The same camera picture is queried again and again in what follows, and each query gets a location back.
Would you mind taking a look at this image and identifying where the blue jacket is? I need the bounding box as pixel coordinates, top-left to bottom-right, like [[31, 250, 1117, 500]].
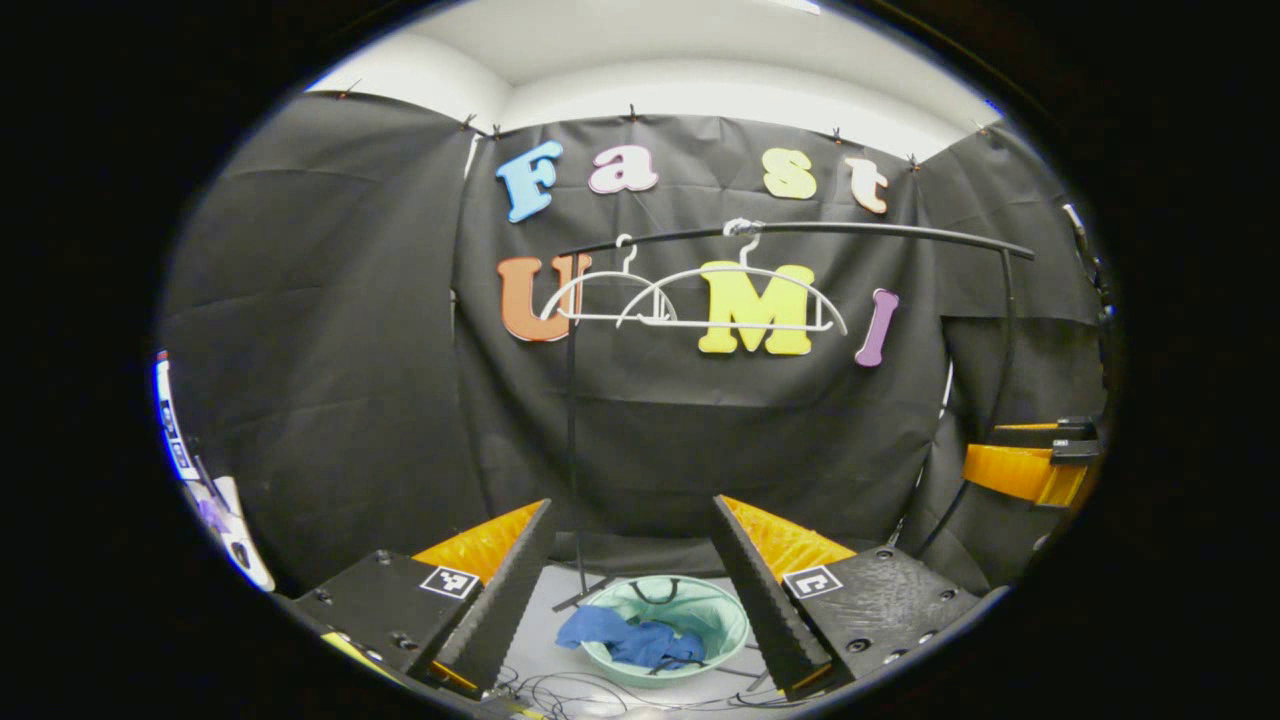
[[556, 604, 707, 671]]

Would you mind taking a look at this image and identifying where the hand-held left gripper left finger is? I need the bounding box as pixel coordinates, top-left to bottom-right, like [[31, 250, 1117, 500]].
[[293, 498, 558, 698]]

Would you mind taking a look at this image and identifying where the white and blue equipment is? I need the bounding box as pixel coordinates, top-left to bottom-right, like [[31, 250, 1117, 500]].
[[155, 350, 276, 593]]

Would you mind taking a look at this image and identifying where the white plain hanger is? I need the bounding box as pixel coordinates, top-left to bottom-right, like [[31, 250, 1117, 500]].
[[540, 235, 679, 326]]

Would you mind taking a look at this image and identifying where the black metal clothes rack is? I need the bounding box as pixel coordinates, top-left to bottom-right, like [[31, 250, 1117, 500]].
[[555, 220, 1036, 613]]

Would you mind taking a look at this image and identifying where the green laundry hamper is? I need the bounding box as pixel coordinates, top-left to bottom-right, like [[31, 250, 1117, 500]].
[[578, 575, 751, 689]]

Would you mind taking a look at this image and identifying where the white hanger with hook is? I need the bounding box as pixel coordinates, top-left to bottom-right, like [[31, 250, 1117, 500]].
[[615, 218, 849, 336]]

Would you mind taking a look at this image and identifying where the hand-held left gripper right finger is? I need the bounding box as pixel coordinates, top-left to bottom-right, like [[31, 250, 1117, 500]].
[[712, 494, 983, 701]]

